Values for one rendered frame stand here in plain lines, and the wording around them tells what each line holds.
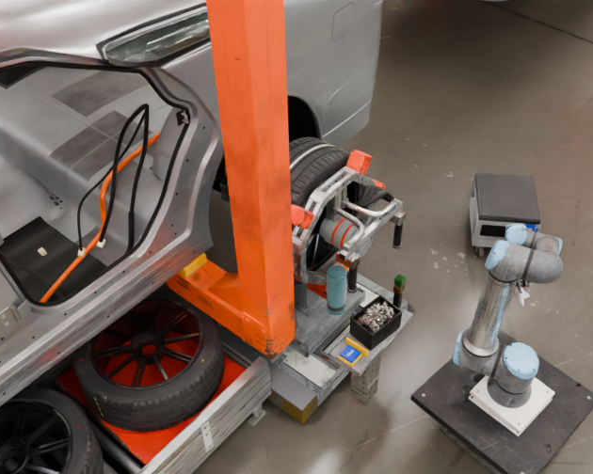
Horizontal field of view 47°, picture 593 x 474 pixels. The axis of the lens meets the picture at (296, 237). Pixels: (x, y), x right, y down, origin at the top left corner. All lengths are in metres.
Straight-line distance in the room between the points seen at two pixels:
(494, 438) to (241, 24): 2.04
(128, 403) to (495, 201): 2.33
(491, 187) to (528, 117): 1.38
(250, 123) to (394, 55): 4.01
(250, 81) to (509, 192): 2.44
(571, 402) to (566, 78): 3.32
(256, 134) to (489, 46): 4.36
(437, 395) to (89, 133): 2.06
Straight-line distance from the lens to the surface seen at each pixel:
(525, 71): 6.06
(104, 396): 3.07
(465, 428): 3.17
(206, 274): 3.16
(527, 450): 3.18
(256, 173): 2.27
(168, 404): 3.03
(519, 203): 4.15
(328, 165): 2.93
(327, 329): 3.57
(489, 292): 2.70
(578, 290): 4.24
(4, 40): 2.38
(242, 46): 2.02
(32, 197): 3.46
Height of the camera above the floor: 2.98
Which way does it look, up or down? 44 degrees down
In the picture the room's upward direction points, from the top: 2 degrees counter-clockwise
